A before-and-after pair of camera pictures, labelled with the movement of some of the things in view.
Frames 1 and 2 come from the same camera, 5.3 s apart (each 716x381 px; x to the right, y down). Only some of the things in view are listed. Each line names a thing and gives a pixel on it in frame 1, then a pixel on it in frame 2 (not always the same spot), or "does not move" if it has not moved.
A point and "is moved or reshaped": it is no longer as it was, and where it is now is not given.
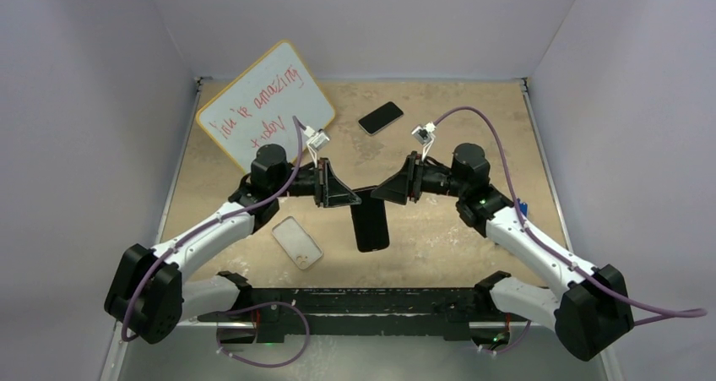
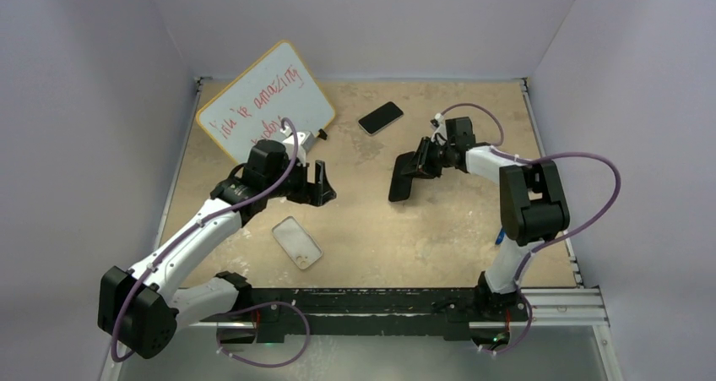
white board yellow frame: (257, 108) does not move
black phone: (380, 117) does not move
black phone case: (370, 221) is moved or reshaped
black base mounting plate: (363, 311) does not move
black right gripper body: (431, 180) -> (446, 159)
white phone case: (299, 245) does not move
